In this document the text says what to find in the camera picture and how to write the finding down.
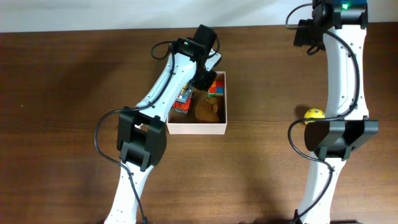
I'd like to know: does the brown plush toy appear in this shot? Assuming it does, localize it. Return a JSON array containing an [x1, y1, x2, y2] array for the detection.
[[194, 96, 223, 123]]

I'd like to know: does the red grey toy truck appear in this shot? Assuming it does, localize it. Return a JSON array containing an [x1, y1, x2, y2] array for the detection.
[[172, 83, 193, 114]]

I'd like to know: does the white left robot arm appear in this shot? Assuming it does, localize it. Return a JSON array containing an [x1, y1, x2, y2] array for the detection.
[[100, 25, 222, 223]]

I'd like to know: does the multicolour puzzle cube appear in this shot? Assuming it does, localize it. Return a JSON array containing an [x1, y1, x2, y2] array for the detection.
[[208, 80, 224, 97]]

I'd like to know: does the white cardboard box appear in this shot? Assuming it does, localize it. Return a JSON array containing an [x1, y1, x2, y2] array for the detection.
[[166, 72, 228, 135]]

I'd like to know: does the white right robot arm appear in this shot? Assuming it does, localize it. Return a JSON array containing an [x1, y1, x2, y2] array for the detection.
[[286, 0, 379, 223]]

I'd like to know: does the yellow ball with dots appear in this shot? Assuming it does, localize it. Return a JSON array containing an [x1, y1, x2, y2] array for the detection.
[[304, 108, 325, 119]]

